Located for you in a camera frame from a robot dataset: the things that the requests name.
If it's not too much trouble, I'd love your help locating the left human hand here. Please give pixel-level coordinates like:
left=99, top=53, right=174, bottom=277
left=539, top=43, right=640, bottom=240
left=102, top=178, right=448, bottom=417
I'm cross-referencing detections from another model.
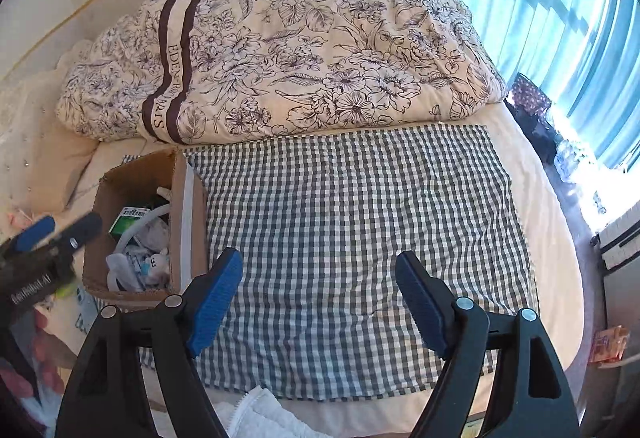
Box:
left=0, top=307, right=82, bottom=424

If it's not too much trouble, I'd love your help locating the orange box on floor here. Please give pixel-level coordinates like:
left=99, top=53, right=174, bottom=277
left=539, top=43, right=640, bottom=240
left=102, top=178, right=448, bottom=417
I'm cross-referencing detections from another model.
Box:
left=589, top=325, right=629, bottom=364

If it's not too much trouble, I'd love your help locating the green white medicine box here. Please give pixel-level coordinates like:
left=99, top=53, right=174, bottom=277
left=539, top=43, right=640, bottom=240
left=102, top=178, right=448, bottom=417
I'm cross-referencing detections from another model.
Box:
left=108, top=206, right=151, bottom=240

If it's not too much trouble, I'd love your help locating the crumpled white plastic bag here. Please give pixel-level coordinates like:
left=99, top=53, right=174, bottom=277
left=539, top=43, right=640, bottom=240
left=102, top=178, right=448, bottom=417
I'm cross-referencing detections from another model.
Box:
left=105, top=217, right=170, bottom=293

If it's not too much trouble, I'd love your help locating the beige pillow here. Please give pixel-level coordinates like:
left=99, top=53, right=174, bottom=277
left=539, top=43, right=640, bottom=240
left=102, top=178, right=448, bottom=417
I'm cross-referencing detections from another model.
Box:
left=26, top=120, right=99, bottom=214

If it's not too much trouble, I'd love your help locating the brown cardboard box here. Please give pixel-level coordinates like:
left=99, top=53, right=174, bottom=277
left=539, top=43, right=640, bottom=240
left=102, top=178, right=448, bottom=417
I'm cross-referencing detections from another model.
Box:
left=82, top=150, right=208, bottom=309

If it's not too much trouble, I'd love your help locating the white towel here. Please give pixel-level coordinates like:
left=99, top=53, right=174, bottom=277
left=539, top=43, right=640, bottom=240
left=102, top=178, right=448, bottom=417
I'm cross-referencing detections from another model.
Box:
left=214, top=386, right=326, bottom=438

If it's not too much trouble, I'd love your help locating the white radiator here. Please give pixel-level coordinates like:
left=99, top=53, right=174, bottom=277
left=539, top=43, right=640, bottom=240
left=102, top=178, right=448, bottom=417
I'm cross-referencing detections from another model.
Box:
left=591, top=202, right=640, bottom=271

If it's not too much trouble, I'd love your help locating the green checkered cloth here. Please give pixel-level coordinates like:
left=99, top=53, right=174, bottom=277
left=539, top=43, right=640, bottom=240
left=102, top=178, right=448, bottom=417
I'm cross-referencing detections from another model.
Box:
left=186, top=124, right=538, bottom=401

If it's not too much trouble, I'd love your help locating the floral patterned duvet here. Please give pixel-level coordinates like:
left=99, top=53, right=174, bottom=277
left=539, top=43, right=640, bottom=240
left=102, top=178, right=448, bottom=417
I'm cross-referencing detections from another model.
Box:
left=56, top=0, right=506, bottom=146

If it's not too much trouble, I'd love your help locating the dark patterned bag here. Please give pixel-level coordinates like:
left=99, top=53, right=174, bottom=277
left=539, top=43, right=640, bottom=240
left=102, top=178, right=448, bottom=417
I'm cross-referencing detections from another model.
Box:
left=506, top=73, right=562, bottom=164

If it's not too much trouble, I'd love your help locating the blue window curtain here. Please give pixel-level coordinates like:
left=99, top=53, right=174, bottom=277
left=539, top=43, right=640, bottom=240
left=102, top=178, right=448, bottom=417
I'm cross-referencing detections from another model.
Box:
left=462, top=0, right=639, bottom=170

